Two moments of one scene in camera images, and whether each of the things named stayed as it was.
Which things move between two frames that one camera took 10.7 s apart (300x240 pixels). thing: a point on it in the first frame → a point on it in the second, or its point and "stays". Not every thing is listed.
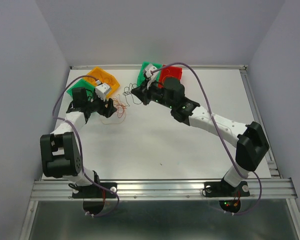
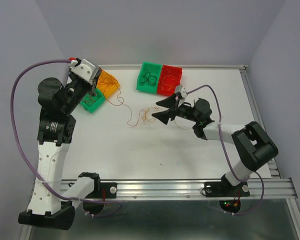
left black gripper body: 97,105 → 77,91
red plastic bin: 170,71 stays
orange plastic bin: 102,77 stays
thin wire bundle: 120,107 → 147,114
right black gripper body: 155,94 → 185,111
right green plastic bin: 142,73 stays
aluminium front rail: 278,188 stays
